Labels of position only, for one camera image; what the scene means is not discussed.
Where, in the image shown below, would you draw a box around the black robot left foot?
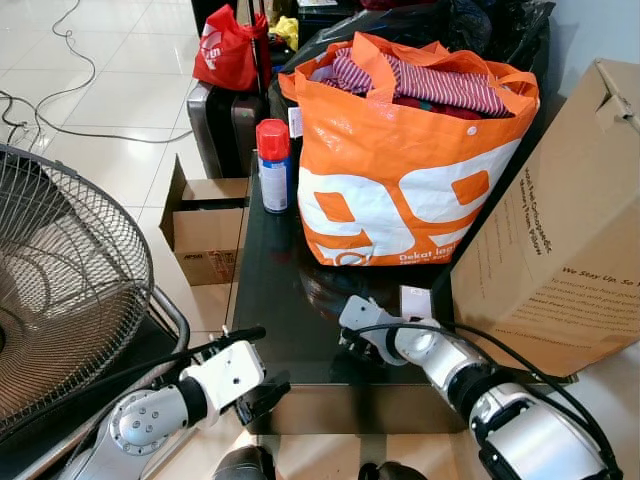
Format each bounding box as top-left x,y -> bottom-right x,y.
212,445 -> 276,480

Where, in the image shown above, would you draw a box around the black robot foot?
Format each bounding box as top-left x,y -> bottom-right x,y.
360,462 -> 426,480
212,445 -> 276,480

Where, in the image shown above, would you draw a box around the small white card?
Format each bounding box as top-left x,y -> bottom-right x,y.
400,285 -> 434,321

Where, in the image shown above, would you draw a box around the black glossy table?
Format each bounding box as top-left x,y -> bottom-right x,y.
228,170 -> 576,436

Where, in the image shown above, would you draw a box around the black robot right foot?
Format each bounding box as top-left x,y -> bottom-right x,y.
360,462 -> 426,480

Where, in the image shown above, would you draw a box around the orange white shopping bag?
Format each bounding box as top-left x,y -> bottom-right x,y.
278,32 -> 541,268

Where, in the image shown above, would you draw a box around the small open cardboard box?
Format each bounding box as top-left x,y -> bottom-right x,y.
160,155 -> 251,336

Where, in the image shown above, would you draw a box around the spray can with red cap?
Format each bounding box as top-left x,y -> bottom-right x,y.
255,118 -> 294,214

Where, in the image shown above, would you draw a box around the tall brown cardboard box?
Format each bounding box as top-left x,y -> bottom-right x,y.
450,58 -> 640,379

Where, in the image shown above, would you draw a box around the metal cage floor fan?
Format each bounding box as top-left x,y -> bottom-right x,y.
0,143 -> 153,436

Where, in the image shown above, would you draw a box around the dark suitcase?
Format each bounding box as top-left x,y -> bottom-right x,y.
187,80 -> 269,179

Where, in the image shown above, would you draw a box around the red white striped clothes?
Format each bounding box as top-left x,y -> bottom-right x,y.
320,52 -> 516,119

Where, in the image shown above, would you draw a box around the red plastic bag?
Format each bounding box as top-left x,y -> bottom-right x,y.
192,3 -> 269,94

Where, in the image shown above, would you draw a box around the yellow cloth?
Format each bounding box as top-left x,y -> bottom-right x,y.
270,15 -> 299,51

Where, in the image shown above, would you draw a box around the black plastic rubbish bag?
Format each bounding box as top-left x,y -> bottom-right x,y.
270,0 -> 556,91

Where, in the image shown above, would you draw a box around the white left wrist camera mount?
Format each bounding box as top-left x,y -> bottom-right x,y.
185,340 -> 266,413

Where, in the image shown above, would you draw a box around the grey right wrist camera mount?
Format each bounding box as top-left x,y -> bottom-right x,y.
338,295 -> 469,386

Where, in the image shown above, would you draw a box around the thin dark floor cable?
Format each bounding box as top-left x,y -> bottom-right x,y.
0,0 -> 196,146

